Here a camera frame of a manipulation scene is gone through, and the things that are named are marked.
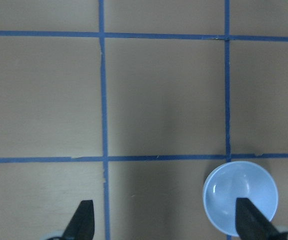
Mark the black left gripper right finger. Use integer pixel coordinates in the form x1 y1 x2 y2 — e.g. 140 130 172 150
235 197 287 240

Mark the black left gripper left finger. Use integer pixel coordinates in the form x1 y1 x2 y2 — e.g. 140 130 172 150
61 200 95 240

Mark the blue bowl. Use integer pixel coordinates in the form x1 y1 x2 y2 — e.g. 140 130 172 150
202 161 279 237

